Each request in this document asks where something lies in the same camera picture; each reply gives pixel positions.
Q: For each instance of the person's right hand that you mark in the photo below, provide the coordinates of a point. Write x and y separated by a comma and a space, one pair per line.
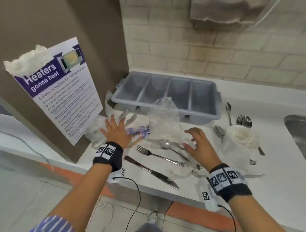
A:
203, 150

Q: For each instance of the person's left hand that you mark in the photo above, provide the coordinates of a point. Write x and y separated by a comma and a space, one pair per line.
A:
117, 133

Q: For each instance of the white paper towel wad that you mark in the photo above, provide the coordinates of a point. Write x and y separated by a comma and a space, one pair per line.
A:
234, 157

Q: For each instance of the clear plastic bag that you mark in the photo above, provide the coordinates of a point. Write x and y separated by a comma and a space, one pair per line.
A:
165, 119

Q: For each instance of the grey cutlery tray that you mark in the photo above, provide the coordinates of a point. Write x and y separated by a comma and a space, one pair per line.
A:
167, 105

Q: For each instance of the person's left forearm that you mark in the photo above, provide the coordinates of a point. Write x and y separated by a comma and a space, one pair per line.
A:
88, 191

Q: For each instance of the person's right forearm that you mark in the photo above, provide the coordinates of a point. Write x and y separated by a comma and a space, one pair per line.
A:
263, 212

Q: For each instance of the white countertop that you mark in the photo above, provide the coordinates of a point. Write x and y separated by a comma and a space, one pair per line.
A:
275, 181

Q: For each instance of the person's grey shoe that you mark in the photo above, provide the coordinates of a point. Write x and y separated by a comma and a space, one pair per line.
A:
153, 217

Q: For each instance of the black left wristband with markers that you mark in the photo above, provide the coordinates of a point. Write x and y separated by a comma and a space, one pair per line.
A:
107, 155

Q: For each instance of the black wristband with markers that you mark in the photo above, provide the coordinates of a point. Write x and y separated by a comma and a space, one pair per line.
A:
229, 184
107, 155

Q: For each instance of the black right wristband with markers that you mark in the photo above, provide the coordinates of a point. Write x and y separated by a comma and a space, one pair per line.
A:
229, 184

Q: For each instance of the purple and white poster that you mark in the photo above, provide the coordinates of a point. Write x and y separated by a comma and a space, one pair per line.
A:
69, 105

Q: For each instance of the stainless steel sink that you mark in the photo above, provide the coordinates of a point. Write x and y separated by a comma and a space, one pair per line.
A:
297, 133

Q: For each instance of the blue jeans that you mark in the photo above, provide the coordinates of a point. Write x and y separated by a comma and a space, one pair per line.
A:
145, 227

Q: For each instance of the blue striped shirt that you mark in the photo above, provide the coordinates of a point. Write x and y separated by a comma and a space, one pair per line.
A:
55, 224

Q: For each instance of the white crumpled paper towel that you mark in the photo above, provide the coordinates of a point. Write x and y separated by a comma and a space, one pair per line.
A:
26, 61

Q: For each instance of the brown cabinet side panel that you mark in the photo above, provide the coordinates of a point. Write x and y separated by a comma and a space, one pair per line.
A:
47, 19

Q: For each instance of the grey paper towel dispenser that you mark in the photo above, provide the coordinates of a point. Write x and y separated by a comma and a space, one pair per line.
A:
222, 12

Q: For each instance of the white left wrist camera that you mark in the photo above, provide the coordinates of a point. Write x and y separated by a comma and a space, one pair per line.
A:
119, 175

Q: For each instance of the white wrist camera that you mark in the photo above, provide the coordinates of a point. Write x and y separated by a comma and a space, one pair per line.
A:
119, 175
208, 198

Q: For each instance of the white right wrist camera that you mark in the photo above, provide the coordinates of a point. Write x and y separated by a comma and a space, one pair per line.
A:
208, 198

